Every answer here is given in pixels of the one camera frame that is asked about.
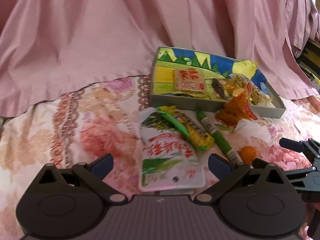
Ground small orange mandarin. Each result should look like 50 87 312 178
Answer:
238 146 257 165

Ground white green snack pouch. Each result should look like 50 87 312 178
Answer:
139 107 206 192

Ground green stick snack packet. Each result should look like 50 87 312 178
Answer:
196 111 244 165

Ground yellow green snack bar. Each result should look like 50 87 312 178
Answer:
157 106 215 154

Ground orange red snack bag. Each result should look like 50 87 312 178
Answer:
215 84 260 128

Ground clear mixed nut bar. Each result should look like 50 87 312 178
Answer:
232 74 270 107

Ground dark wooden desk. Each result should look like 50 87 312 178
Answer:
297 39 319 92

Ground gold wrapped snack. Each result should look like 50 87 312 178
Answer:
223 79 242 96

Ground dark brown wrapped snack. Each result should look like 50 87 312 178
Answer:
211 79 229 99

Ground grey tray with painted lining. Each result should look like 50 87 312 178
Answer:
150 47 286 119

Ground tied pink side curtain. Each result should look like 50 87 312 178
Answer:
285 0 319 58

